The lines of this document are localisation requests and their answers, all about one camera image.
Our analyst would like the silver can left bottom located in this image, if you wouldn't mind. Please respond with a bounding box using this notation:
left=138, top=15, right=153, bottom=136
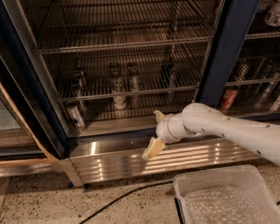
left=66, top=102, right=85, bottom=128

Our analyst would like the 7up can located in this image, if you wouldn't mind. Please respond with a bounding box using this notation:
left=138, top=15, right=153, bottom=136
left=111, top=77, right=128, bottom=111

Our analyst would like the clear plastic bin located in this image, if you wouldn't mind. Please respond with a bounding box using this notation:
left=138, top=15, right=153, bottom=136
left=174, top=165, right=280, bottom=224

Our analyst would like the open glass fridge door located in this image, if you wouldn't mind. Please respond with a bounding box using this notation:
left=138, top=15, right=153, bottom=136
left=0, top=0, right=66, bottom=176

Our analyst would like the silver can centre rear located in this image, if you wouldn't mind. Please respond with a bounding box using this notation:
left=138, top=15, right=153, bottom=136
left=127, top=62, right=139, bottom=91

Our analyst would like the silver can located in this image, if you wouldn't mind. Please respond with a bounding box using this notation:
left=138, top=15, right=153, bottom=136
left=127, top=62, right=139, bottom=91
left=66, top=102, right=85, bottom=128

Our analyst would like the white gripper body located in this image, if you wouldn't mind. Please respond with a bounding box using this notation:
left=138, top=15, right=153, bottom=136
left=156, top=113, right=190, bottom=144

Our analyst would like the right compartment wire shelf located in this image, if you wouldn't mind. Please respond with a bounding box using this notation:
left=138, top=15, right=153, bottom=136
left=226, top=40, right=280, bottom=87

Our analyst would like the dark blue can right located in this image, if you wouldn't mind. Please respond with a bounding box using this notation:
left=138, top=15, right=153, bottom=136
left=160, top=59, right=176, bottom=94

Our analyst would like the bubble wrap sheet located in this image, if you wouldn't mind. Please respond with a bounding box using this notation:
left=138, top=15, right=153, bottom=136
left=185, top=185, right=273, bottom=224

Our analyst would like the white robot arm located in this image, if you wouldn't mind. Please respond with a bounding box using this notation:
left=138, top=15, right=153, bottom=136
left=142, top=103, right=280, bottom=166

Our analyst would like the lower wire shelf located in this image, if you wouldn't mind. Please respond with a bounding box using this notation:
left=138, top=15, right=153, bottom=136
left=58, top=45, right=204, bottom=102

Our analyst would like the upper wire shelf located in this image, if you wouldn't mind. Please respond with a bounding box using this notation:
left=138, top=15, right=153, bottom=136
left=35, top=0, right=217, bottom=55

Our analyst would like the red can right compartment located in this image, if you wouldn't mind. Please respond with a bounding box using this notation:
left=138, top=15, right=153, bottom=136
left=218, top=86, right=239, bottom=112

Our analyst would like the black floor cable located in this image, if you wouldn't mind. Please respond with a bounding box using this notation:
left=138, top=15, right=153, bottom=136
left=78, top=179, right=175, bottom=224

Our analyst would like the dark can centre rear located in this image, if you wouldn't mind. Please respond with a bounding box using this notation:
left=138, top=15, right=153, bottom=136
left=108, top=63, right=121, bottom=77

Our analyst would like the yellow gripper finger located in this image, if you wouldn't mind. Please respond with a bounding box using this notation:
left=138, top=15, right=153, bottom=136
left=142, top=137, right=165, bottom=161
left=154, top=110, right=164, bottom=123

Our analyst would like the dark blue fridge pillar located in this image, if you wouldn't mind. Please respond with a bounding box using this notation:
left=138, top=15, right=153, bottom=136
left=196, top=0, right=261, bottom=107

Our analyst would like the dark can left rear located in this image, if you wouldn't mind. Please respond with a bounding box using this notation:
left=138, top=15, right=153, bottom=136
left=71, top=66, right=86, bottom=97

